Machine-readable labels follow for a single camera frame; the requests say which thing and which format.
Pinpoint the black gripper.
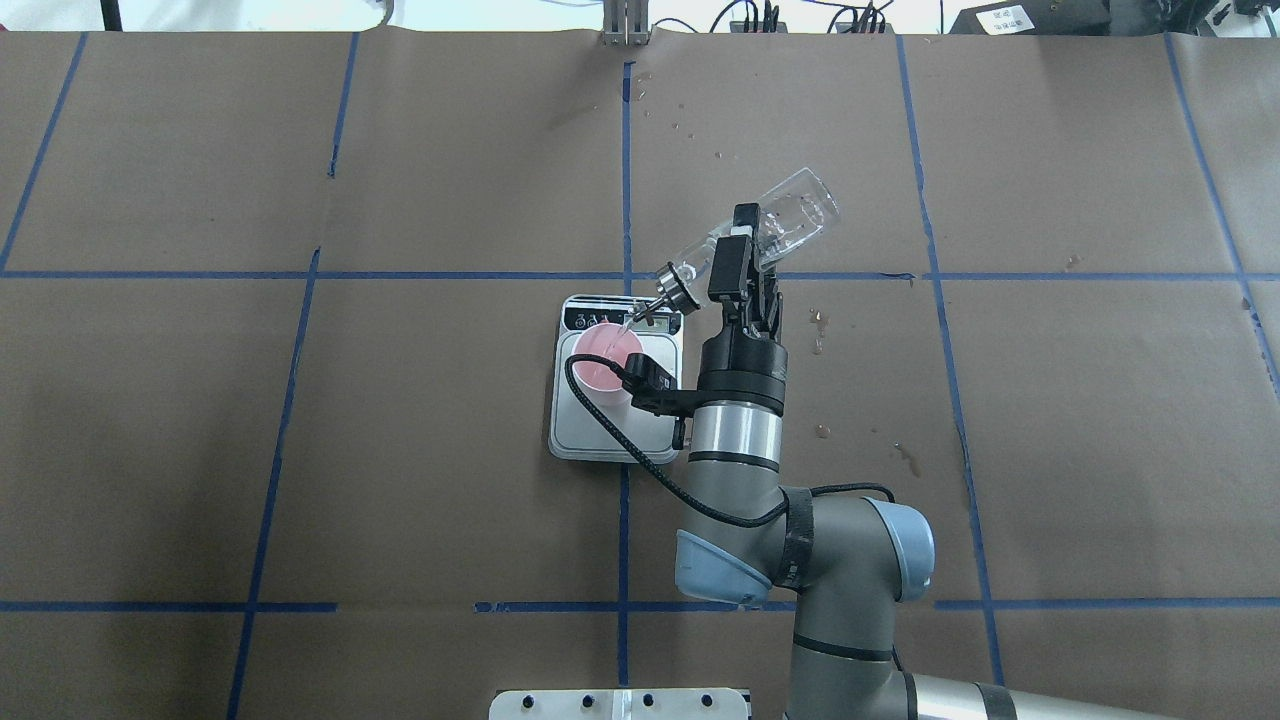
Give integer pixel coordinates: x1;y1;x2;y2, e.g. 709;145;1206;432
698;234;788;411

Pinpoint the glass sauce bottle metal spout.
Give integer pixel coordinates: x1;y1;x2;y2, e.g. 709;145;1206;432
627;167;844;325

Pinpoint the pink paper cup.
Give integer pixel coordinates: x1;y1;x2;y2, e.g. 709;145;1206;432
571;322;643;407

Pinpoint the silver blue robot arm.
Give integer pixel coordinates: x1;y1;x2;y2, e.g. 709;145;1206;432
675;227;1137;719

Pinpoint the silver digital kitchen scale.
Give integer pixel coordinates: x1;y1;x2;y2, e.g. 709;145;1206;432
547;293;685;465

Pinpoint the black box with label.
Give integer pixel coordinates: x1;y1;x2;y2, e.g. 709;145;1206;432
946;1;1112;36

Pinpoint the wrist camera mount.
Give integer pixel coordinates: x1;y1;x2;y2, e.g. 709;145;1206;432
621;354;699;418

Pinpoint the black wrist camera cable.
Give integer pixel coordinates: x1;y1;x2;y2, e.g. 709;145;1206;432
564;354;896;529

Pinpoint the aluminium frame post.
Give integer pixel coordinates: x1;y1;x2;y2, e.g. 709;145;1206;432
600;0;652;47

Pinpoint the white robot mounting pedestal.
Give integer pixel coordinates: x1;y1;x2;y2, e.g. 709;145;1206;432
488;687;753;719

